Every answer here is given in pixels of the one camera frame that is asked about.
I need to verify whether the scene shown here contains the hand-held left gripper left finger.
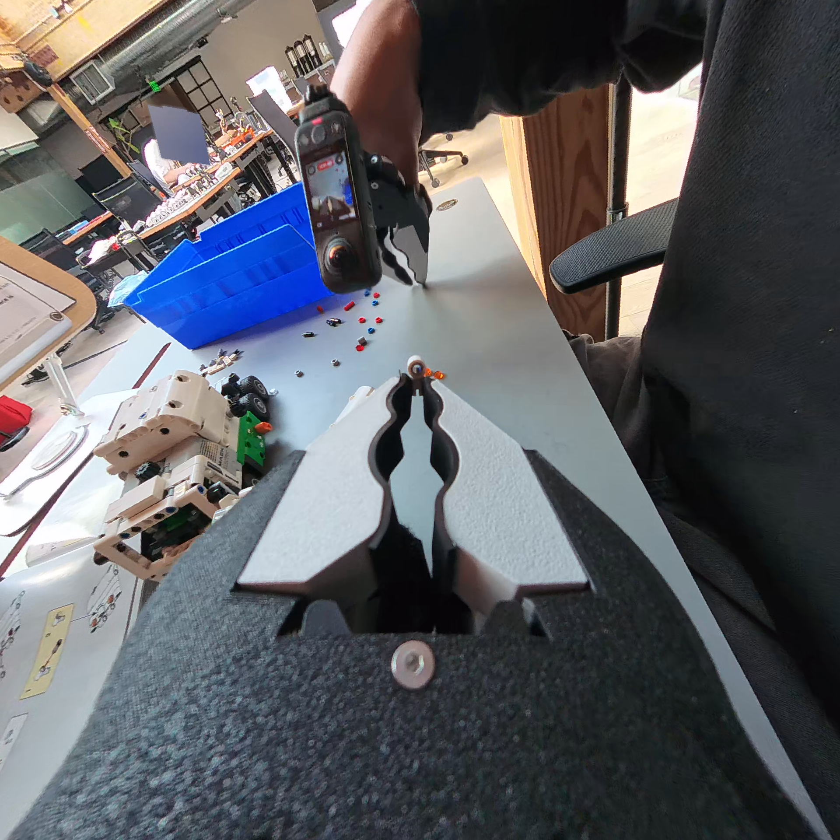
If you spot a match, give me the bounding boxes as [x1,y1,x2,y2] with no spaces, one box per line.
[235,374,417,634]

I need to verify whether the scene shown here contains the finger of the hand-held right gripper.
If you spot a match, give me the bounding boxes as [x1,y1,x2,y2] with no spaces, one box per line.
[377,227,416,284]
[394,215,432,287]

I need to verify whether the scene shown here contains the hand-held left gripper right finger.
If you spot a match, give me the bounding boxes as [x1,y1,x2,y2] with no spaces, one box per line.
[417,378,590,634]

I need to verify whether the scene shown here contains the white lego panel with pins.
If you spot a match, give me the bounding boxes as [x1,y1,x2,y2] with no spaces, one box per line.
[330,385,376,431]

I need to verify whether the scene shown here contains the person's right forearm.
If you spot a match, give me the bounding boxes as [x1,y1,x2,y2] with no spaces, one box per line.
[328,0,424,194]

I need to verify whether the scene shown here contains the scattered red blue lego studs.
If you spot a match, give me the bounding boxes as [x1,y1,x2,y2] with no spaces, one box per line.
[315,290,385,336]

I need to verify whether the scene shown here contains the lego truck chassis with cab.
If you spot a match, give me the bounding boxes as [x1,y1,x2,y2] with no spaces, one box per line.
[92,373,274,585]

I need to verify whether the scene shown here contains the lego instruction booklet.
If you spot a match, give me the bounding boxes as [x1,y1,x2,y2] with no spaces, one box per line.
[0,535,165,782]

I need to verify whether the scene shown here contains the black office chair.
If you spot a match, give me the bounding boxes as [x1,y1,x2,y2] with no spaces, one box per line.
[419,131,471,190]
[92,174,164,231]
[20,226,119,336]

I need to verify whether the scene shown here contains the cluttered wooden workbench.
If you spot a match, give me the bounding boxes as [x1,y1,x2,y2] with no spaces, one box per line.
[56,128,306,263]

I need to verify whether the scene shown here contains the blue plastic bin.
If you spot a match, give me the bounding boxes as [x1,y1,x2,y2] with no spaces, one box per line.
[125,180,329,350]

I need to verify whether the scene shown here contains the person's legs in dark trousers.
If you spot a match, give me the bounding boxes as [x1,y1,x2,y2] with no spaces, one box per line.
[566,331,840,840]

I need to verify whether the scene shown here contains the black-framed window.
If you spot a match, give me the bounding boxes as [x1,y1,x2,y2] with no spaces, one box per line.
[174,56,227,132]

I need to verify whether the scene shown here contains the black office chair armrest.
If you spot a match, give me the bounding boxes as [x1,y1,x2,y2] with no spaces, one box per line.
[549,196,680,342]

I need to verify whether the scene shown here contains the green potted plant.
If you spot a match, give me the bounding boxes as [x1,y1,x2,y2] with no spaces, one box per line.
[108,115,142,158]

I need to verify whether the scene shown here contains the teal plastic bag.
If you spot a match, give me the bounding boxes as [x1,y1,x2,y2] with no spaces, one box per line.
[105,272,156,307]

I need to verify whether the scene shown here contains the white mat with dark border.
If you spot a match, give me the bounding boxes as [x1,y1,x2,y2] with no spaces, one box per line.
[0,341,173,559]

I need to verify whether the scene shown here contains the clear clipboard stand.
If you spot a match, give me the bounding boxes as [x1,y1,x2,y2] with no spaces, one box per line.
[0,351,93,503]

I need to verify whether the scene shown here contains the wooden clipboard with instruction sheet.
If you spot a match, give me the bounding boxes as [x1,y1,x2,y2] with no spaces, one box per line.
[0,236,99,392]

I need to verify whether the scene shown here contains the silver ventilation duct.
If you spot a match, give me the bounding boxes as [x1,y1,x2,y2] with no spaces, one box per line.
[98,0,332,76]

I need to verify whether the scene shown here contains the wall air vent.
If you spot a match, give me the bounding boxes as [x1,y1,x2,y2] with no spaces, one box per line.
[69,59,118,104]

